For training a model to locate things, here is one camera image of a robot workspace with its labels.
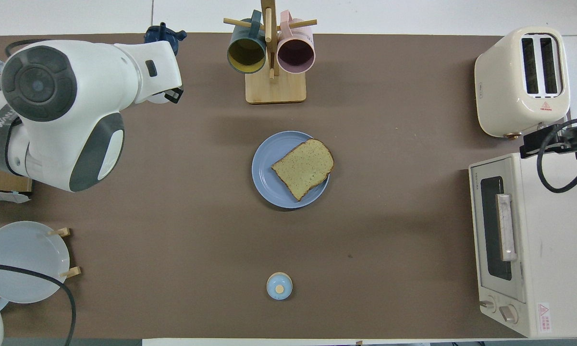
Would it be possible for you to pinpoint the blue round plate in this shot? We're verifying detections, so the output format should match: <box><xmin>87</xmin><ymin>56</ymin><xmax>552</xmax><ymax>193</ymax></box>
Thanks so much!
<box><xmin>251</xmin><ymin>131</ymin><xmax>331</xmax><ymax>209</ymax></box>

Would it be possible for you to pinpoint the teal mug with yellow inside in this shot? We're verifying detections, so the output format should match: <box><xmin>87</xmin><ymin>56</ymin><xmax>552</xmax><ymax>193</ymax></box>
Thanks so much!
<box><xmin>227</xmin><ymin>10</ymin><xmax>268</xmax><ymax>74</ymax></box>

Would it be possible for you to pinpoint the brown table mat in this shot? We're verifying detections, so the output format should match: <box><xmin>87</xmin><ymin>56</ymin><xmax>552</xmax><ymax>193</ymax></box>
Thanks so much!
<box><xmin>0</xmin><ymin>33</ymin><xmax>524</xmax><ymax>340</ymax></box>

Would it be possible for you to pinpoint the grey plate in rack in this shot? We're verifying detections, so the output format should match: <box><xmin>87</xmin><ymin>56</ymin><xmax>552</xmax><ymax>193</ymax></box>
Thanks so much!
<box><xmin>0</xmin><ymin>221</ymin><xmax>71</xmax><ymax>304</ymax></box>

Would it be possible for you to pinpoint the squeeze bottle with navy cap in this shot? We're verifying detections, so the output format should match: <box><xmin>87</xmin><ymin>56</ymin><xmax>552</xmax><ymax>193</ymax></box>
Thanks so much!
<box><xmin>144</xmin><ymin>23</ymin><xmax>187</xmax><ymax>104</ymax></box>

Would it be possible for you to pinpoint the wooden plate rack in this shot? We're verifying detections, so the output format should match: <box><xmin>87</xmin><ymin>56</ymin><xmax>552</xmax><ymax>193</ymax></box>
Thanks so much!
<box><xmin>48</xmin><ymin>227</ymin><xmax>81</xmax><ymax>278</ymax></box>

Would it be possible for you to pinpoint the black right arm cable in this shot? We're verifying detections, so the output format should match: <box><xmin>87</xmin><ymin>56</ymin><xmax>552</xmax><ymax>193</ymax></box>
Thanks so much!
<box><xmin>537</xmin><ymin>118</ymin><xmax>577</xmax><ymax>194</ymax></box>

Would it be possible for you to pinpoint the wooden shelf wire basket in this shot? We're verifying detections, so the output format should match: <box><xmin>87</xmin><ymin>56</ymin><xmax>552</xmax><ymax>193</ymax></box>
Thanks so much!
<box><xmin>0</xmin><ymin>163</ymin><xmax>33</xmax><ymax>193</ymax></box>

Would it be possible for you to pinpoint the toasted bread slice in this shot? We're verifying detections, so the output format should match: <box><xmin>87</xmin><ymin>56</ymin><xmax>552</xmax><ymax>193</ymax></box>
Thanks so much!
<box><xmin>271</xmin><ymin>138</ymin><xmax>335</xmax><ymax>202</ymax></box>

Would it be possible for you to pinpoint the cream two-slot toaster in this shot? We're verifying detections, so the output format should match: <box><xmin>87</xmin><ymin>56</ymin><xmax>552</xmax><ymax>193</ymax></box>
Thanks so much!
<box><xmin>474</xmin><ymin>26</ymin><xmax>571</xmax><ymax>140</ymax></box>

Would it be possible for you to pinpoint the wooden mug tree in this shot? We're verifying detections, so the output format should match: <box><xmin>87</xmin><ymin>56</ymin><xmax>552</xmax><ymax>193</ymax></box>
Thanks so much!
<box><xmin>223</xmin><ymin>0</ymin><xmax>318</xmax><ymax>104</ymax></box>

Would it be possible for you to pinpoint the cream toaster oven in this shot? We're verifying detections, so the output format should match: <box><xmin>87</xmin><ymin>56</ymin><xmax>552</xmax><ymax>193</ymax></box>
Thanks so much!
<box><xmin>468</xmin><ymin>153</ymin><xmax>577</xmax><ymax>338</ymax></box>

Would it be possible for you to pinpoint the pink mug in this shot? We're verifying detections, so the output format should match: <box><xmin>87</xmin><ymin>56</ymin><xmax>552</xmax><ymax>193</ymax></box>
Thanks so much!
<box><xmin>276</xmin><ymin>11</ymin><xmax>315</xmax><ymax>74</ymax></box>

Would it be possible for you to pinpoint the small blue call bell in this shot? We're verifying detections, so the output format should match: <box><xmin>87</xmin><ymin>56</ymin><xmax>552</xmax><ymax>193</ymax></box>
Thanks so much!
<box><xmin>266</xmin><ymin>272</ymin><xmax>293</xmax><ymax>301</ymax></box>

